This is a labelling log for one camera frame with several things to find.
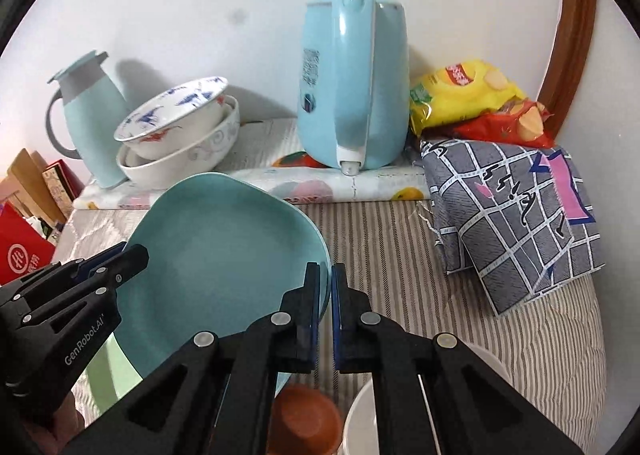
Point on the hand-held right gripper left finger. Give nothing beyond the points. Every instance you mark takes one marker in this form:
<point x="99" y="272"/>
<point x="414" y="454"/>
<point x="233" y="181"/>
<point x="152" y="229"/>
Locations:
<point x="312" y="307"/>

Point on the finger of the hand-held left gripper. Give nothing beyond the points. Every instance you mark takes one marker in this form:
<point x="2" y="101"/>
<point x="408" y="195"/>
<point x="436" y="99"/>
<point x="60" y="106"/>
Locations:
<point x="127" y="262"/>
<point x="102" y="257"/>

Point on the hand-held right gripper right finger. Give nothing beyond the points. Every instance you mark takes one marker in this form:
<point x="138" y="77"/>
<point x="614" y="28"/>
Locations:
<point x="339" y="315"/>

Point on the teal plate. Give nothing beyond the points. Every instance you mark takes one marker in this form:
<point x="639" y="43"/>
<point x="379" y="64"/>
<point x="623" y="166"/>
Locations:
<point x="220" y="255"/>

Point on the white bowl teal pattern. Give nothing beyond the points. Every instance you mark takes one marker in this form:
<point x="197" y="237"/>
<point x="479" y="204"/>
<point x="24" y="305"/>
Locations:
<point x="362" y="415"/>

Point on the small terracotta bowl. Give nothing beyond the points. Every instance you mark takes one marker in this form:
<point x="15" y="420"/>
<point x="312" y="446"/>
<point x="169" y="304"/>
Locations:
<point x="305" y="417"/>

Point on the person's left hand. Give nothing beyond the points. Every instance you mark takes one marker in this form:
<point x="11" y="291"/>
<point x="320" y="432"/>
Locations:
<point x="60" y="430"/>

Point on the striped quilted table cover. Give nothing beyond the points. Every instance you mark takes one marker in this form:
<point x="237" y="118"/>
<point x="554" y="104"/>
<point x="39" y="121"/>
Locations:
<point x="400" y="260"/>

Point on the red paper bag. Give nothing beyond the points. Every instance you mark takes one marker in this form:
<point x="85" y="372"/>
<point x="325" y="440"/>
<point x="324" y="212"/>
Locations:
<point x="20" y="245"/>

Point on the red framed box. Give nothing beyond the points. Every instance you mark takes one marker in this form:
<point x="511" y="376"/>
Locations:
<point x="57" y="185"/>

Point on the light blue thermos jug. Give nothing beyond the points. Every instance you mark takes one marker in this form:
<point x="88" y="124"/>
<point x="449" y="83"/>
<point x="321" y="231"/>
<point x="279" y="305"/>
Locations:
<point x="95" y="135"/>

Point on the white bowl grey swirl pattern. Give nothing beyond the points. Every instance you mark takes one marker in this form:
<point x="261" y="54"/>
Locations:
<point x="200" y="162"/>

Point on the white bowl fish print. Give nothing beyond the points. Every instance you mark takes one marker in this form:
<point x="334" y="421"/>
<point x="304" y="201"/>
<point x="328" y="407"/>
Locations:
<point x="170" y="105"/>

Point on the fruit print table cloth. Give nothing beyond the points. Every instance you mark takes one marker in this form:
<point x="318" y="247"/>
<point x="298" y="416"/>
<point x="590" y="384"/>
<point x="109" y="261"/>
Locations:
<point x="270" y="145"/>

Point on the grey checked folded cloth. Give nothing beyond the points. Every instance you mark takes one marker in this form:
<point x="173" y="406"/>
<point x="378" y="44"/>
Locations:
<point x="500" y="215"/>

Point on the light blue electric kettle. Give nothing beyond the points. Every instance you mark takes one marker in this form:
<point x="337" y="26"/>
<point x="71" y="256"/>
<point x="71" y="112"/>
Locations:
<point x="350" y="85"/>

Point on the red chips bag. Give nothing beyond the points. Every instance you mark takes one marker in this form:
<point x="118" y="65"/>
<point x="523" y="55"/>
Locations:
<point x="500" y="129"/>

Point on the yellow chips bag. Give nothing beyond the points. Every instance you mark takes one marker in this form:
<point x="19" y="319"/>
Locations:
<point x="460" y="100"/>

